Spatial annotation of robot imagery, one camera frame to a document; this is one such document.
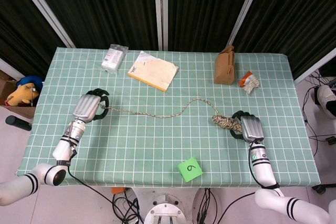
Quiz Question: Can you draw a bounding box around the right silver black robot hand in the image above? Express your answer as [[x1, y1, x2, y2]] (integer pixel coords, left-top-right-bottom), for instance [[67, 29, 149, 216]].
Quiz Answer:
[[230, 111, 265, 142]]

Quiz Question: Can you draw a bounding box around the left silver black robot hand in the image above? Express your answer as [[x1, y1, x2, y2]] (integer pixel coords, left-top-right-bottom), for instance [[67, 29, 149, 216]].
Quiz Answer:
[[71, 88, 110, 124]]

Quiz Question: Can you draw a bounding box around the braided beige speckled rope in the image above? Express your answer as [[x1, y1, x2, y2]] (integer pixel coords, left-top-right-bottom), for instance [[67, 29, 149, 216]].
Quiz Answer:
[[101, 98, 243, 132]]

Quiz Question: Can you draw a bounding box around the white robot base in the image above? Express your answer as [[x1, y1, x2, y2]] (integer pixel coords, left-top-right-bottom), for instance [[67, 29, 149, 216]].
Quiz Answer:
[[133, 187, 208, 224]]

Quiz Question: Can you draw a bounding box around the crumpled orange white wrapper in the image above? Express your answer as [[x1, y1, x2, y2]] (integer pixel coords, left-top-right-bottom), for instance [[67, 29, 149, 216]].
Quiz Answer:
[[238, 70, 260, 94]]

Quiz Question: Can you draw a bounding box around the white tissue pack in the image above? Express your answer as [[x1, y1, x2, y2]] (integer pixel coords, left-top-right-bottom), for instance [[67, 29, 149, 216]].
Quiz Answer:
[[101, 44, 129, 74]]

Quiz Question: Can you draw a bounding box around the yellow plush toy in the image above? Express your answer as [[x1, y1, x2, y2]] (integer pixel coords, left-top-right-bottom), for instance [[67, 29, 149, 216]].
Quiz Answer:
[[6, 82, 40, 107]]

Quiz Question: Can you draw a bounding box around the brown paper bag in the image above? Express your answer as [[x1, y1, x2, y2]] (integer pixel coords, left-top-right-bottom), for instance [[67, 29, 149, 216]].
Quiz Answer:
[[213, 45, 235, 86]]

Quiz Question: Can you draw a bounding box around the black cylinder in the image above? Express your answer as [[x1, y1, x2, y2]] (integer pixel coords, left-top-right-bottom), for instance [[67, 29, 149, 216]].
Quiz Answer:
[[5, 115, 32, 132]]

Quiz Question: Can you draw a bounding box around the green foam number cube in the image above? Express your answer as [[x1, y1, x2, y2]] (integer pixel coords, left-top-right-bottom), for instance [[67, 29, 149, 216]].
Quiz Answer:
[[177, 156, 204, 183]]

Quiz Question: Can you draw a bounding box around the worn yellow-edged notebook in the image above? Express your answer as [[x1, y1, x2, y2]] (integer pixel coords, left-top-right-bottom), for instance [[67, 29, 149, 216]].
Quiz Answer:
[[127, 50, 180, 93]]

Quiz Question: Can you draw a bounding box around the brown cardboard box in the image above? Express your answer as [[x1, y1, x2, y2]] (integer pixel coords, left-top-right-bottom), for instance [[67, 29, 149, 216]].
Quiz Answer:
[[0, 69, 37, 120]]

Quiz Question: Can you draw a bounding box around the green checked tablecloth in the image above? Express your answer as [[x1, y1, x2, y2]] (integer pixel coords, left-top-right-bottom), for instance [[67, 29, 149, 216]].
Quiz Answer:
[[15, 47, 321, 188]]

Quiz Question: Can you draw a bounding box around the white shoe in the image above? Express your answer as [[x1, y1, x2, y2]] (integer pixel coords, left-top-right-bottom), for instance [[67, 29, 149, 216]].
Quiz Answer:
[[314, 86, 336, 119]]

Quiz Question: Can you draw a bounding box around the black pleated curtain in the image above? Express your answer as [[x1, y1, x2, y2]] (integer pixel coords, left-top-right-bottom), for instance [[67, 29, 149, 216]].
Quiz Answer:
[[233, 0, 336, 78], [26, 0, 160, 51], [0, 0, 66, 78], [166, 0, 254, 51]]

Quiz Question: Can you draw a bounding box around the black floor cable bundle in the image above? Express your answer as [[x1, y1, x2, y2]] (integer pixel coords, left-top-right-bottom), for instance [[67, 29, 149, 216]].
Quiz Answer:
[[301, 73, 336, 154], [195, 187, 218, 224], [112, 188, 144, 224]]

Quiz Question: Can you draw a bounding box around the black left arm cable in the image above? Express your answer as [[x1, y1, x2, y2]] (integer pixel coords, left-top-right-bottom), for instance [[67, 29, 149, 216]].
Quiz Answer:
[[67, 129, 119, 204]]

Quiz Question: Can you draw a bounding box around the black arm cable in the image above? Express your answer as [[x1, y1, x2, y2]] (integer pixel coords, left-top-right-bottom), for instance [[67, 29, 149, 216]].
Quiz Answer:
[[67, 129, 119, 204], [219, 141, 280, 224]]

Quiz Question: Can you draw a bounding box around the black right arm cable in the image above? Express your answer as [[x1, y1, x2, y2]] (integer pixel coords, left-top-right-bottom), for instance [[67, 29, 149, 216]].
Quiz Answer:
[[219, 141, 280, 224]]

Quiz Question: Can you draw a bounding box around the white metal frame post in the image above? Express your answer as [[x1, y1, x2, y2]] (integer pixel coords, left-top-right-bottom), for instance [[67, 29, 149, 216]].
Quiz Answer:
[[153, 0, 169, 51], [0, 58, 20, 79], [227, 0, 267, 46], [12, 0, 77, 49], [293, 47, 336, 84]]

